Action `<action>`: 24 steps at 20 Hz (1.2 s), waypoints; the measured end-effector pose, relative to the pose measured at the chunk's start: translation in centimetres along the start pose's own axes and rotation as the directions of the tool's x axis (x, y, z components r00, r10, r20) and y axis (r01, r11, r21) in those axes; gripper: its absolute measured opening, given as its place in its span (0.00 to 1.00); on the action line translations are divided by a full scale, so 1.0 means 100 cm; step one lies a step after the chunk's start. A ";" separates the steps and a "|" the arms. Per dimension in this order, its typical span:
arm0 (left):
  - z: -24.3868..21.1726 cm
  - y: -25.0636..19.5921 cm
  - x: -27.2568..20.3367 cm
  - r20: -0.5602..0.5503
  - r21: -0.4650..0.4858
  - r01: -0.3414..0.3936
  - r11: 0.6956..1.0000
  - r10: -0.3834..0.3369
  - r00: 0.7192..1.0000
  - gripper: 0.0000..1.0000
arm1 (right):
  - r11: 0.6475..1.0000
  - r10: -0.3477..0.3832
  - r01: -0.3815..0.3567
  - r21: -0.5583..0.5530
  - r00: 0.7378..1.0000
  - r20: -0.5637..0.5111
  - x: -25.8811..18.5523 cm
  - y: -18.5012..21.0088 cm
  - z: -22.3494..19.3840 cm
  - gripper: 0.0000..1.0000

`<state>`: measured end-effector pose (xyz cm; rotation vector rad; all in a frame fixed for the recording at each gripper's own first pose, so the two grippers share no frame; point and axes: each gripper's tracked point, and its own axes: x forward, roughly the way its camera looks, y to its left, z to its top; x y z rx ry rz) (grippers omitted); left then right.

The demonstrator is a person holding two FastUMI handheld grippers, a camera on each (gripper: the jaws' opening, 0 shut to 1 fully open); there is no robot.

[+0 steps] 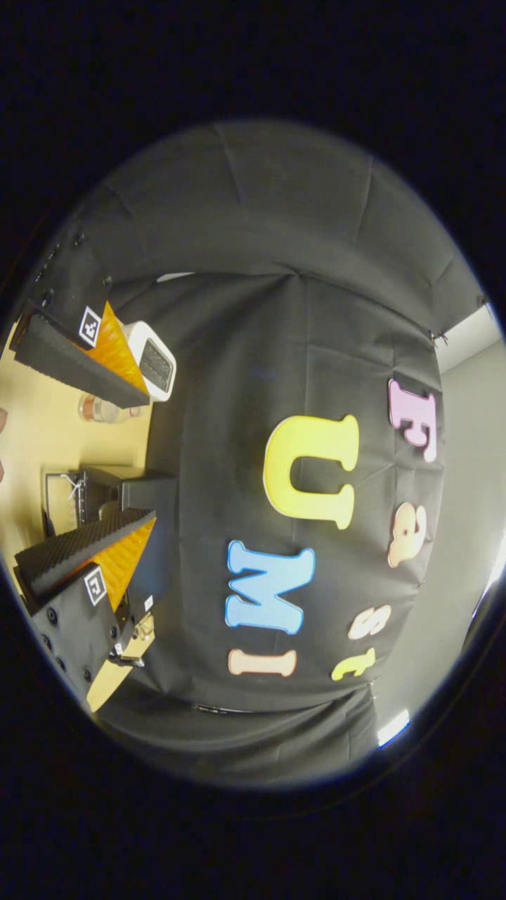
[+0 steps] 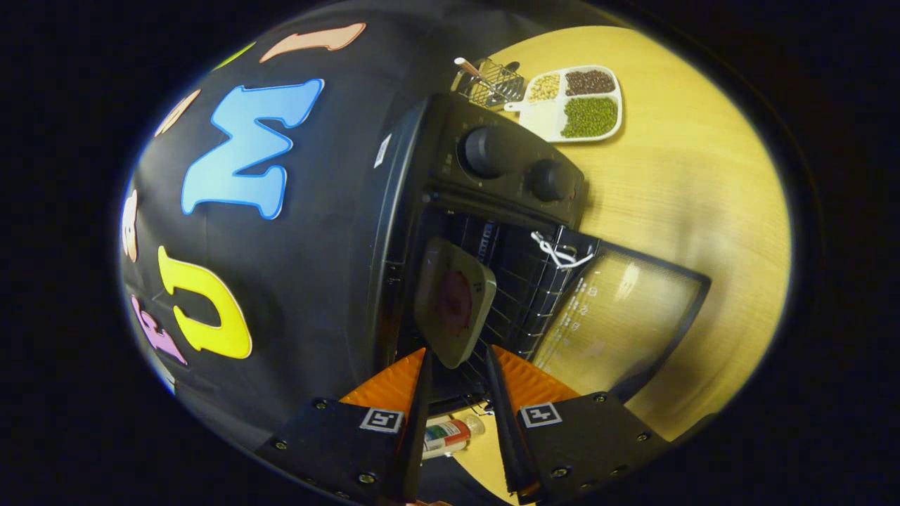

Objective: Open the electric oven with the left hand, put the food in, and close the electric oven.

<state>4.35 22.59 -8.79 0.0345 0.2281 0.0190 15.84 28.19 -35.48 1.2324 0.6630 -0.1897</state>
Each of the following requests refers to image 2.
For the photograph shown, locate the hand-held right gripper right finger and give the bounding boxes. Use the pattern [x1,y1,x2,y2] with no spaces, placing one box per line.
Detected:
[484,344,670,505]

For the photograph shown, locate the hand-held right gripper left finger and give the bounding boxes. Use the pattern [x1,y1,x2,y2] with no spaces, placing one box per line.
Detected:
[255,346,433,505]

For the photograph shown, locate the cream square plate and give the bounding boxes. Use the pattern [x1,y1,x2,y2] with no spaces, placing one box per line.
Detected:
[413,237,497,370]

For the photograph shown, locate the pink ham slice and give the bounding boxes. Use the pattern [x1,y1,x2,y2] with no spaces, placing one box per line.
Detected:
[437,271,473,337]

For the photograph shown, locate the black electric oven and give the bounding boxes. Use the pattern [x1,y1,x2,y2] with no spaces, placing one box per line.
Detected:
[364,91,712,417]

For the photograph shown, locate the small bottle red green label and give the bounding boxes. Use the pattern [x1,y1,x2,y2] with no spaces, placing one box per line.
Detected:
[422,415,486,461]

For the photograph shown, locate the black backdrop cloth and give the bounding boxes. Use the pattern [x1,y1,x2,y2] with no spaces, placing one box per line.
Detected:
[120,0,535,450]

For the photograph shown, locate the pile of white rice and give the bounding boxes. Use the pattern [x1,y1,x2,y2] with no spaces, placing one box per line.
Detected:
[524,104,561,139]

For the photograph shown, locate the white divided tray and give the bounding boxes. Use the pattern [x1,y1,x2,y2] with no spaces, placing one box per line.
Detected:
[503,65,624,143]

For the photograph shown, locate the pile of green mung beans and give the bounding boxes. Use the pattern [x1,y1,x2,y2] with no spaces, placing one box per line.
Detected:
[560,97,618,138]

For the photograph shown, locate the pile of yellow soybeans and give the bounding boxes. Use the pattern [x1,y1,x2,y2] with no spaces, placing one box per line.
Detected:
[527,74,561,103]

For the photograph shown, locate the pile of red beans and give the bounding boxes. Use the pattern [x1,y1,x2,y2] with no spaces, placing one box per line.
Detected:
[565,69,616,96]

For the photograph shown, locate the white cord loop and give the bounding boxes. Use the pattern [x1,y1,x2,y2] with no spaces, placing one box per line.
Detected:
[529,230,596,271]

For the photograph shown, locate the metal wire basket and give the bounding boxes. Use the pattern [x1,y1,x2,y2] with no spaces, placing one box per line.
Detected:
[450,58,527,108]

